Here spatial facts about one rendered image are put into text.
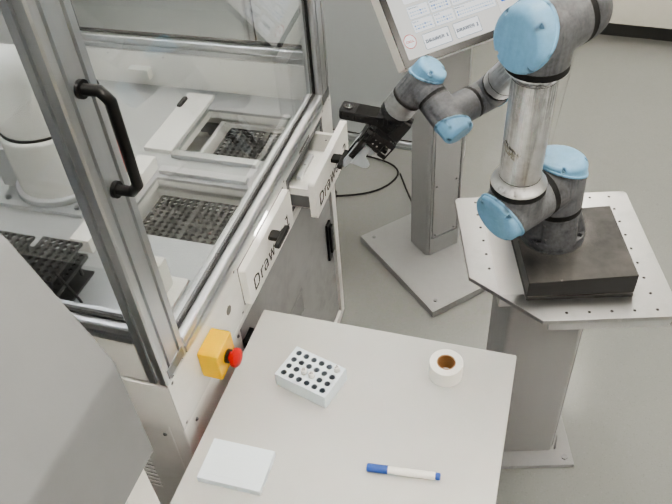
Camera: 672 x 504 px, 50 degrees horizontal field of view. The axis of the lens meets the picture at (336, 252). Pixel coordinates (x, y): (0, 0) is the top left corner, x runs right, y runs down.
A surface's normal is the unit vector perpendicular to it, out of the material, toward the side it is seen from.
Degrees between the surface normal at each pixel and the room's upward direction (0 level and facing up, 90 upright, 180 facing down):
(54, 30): 90
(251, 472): 0
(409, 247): 0
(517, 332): 90
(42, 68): 90
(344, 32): 90
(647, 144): 0
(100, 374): 69
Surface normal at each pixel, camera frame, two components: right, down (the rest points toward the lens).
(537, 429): 0.00, 0.69
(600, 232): -0.11, -0.72
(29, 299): 0.87, -0.11
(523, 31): -0.80, 0.38
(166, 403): -0.29, 0.67
